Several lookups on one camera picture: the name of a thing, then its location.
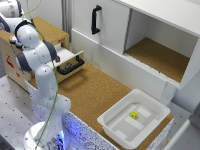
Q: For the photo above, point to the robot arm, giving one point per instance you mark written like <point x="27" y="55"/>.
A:
<point x="46" y="86"/>

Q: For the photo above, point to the wooden drawer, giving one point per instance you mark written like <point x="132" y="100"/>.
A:
<point x="68" y="75"/>

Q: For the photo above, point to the yellow block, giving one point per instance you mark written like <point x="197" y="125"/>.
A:
<point x="134" y="114"/>

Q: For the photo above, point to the white sliding door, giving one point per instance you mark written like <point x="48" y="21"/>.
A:
<point x="113" y="23"/>

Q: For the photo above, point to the white plastic box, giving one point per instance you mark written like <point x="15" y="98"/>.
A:
<point x="116" y="128"/>

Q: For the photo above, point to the wooden drawer box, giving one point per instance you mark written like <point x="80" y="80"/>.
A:
<point x="50" y="30"/>

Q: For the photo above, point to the blue button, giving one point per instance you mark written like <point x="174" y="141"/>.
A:
<point x="19" y="43"/>

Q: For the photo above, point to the white cabinet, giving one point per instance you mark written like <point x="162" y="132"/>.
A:
<point x="160" y="11"/>

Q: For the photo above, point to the red button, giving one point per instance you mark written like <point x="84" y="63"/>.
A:
<point x="12" y="39"/>

